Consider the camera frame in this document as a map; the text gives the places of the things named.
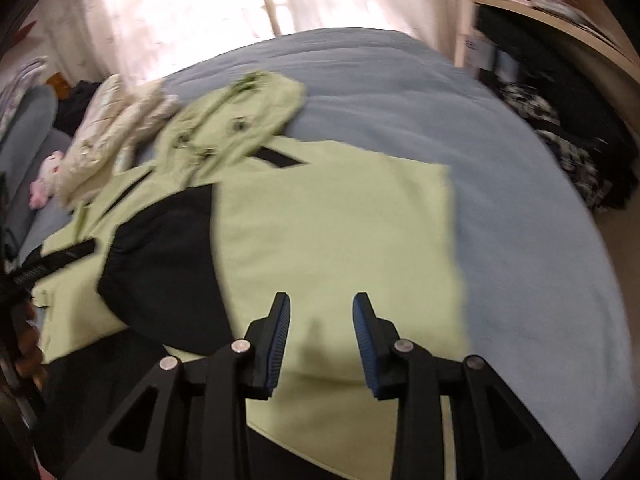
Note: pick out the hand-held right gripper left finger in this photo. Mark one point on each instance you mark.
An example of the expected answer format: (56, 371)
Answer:
(280, 340)

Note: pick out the purple floral blanket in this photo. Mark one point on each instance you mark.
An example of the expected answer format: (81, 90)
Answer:
(20, 80)

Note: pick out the wooden bookshelf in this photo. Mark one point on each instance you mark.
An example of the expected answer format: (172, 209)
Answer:
(550, 20)

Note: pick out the black and white patterned cloth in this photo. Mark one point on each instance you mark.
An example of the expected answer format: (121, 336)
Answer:
(565, 155)

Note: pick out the black bag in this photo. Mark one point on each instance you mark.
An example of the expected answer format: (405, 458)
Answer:
(590, 125)

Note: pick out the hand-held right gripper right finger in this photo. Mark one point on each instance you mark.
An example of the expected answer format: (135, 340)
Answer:
(365, 340)

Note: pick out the person's left hand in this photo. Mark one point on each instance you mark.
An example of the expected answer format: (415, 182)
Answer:
(29, 345)

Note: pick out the pink and white plush toy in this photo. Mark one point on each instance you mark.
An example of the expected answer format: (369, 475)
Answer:
(47, 172)

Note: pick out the white box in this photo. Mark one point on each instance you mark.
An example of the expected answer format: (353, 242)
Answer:
(480, 52)

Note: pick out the white floral curtain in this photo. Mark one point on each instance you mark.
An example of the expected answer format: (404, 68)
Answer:
(200, 10)

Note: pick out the green and black jacket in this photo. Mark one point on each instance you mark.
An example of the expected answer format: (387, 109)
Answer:
(325, 220)

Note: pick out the cream quilted jacket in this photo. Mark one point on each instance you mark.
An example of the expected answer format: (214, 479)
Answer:
(110, 125)

